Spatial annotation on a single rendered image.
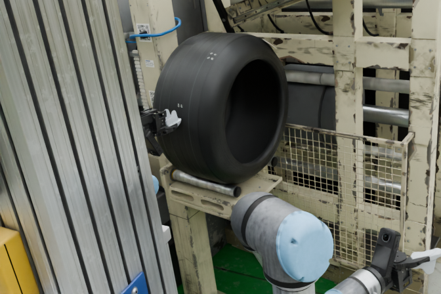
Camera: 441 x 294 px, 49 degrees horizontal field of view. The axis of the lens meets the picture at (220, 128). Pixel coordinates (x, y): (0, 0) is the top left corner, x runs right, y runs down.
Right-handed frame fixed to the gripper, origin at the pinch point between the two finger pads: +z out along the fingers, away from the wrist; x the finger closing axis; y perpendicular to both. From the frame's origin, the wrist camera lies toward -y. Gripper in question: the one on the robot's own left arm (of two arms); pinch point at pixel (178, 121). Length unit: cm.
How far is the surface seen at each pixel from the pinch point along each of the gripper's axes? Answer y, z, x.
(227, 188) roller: -32.3, 17.6, -6.0
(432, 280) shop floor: -116, 117, -61
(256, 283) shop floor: -120, 68, 19
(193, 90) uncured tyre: 10.7, 4.4, -4.6
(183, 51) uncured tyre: 22.1, 15.0, 8.2
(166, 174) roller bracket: -31.6, 14.5, 24.5
